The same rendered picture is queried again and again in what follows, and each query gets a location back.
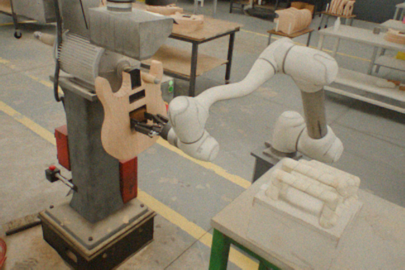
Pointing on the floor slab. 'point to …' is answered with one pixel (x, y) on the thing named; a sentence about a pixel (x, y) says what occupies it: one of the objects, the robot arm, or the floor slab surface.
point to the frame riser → (126, 248)
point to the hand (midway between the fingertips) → (138, 117)
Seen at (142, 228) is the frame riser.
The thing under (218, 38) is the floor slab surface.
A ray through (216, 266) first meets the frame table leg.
